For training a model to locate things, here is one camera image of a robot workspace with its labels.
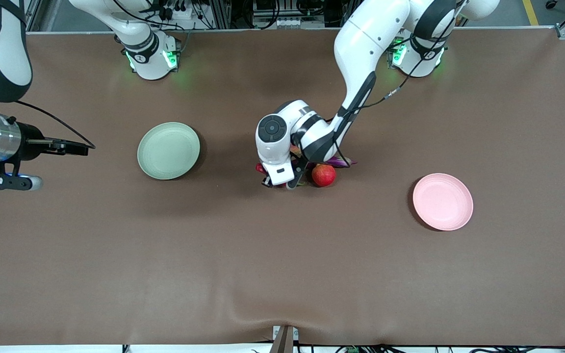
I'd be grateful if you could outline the red apple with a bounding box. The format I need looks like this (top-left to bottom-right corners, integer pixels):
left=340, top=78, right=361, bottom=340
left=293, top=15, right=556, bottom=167
left=311, top=164, right=337, bottom=188

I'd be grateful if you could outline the white power strip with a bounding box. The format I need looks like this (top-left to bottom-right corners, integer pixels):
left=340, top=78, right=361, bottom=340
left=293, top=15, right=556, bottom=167
left=274, top=17, right=308, bottom=29

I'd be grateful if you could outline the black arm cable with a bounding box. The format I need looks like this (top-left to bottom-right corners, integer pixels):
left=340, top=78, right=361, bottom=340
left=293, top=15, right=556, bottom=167
left=0, top=101, right=97, bottom=150
left=329, top=0, right=460, bottom=157

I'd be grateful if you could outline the grey metal post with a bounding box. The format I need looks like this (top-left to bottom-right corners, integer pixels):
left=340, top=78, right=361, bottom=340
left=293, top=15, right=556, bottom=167
left=269, top=325, right=300, bottom=353

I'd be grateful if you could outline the pink round plate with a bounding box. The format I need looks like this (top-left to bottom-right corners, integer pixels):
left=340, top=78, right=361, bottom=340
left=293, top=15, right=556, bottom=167
left=412, top=173, right=474, bottom=231

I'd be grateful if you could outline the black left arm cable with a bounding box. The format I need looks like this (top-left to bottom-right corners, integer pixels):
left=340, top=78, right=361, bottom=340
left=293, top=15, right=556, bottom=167
left=329, top=0, right=460, bottom=157

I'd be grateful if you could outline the brown table mat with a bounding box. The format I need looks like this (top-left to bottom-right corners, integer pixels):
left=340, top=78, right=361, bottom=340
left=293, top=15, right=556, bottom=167
left=0, top=27, right=565, bottom=346

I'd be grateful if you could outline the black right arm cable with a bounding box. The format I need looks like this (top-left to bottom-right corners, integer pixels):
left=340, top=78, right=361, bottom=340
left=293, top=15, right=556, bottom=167
left=0, top=101, right=97, bottom=150

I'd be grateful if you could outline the green round plate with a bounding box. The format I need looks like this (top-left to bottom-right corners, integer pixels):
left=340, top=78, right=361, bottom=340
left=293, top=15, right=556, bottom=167
left=137, top=122, right=201, bottom=180

